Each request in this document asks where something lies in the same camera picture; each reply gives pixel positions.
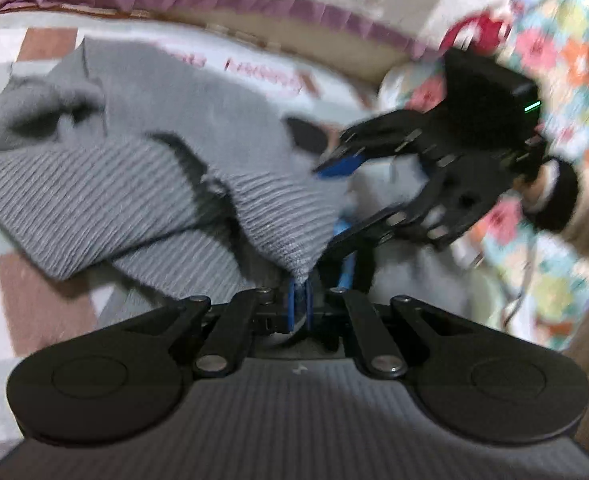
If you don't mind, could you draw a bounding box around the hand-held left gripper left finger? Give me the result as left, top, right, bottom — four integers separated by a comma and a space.
124, 280, 306, 379

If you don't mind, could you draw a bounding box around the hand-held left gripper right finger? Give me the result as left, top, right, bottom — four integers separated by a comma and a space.
304, 280, 475, 380

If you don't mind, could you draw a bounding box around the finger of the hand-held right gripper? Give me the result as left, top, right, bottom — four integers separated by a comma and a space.
323, 195, 427, 292
314, 109, 428, 181

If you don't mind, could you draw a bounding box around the grey knit sweater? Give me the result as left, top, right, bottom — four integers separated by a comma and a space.
0, 35, 360, 306

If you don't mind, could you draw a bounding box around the person's right forearm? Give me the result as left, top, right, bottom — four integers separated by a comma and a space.
537, 157, 589, 263

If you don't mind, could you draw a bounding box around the person's right hand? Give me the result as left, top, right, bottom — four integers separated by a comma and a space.
517, 172, 550, 221

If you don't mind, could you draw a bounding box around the beige bed base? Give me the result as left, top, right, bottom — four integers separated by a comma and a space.
162, 4, 427, 88

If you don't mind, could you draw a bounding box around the checked printed rug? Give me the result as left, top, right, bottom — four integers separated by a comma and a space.
0, 22, 380, 463

